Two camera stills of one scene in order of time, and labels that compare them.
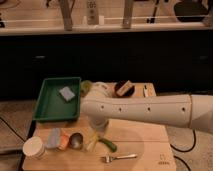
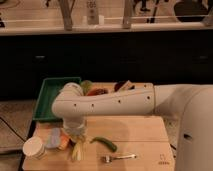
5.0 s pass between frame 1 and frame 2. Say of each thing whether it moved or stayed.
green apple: stayed
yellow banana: moved
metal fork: stayed
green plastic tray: stayed
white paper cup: stayed
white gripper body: moved
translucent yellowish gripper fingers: moved
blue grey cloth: stayed
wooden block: stayed
